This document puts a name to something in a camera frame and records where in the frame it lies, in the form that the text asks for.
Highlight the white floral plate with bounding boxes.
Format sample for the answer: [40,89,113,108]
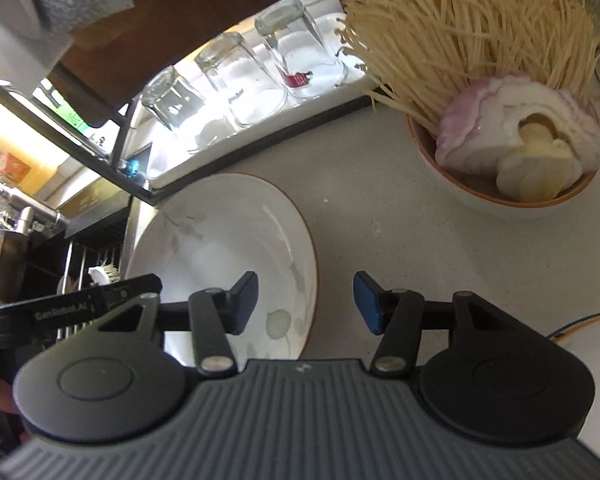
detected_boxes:
[126,174,317,365]

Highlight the ceramic bowl with food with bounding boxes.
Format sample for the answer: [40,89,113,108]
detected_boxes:
[405,109,600,219]

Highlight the garlic cloves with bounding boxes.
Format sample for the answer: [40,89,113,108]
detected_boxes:
[496,114,583,203]

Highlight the purple onion half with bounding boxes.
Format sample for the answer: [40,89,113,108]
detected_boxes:
[436,75,600,186]

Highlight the upturned drinking glass left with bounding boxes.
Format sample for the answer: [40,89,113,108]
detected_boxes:
[140,66,233,154]

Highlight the upturned drinking glass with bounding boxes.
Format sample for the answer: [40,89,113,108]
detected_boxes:
[140,66,233,154]
[195,32,288,127]
[254,0,346,101]

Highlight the upturned drinking glass middle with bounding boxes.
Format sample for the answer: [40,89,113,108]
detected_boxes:
[195,32,288,127]

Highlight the upturned drinking glass right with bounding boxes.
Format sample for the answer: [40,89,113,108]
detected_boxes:
[254,0,346,101]

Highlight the bundle of dry noodles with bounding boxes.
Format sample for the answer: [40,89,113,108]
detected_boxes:
[337,0,600,134]

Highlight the black dish rack frame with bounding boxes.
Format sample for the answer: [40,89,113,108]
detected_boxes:
[0,80,155,204]

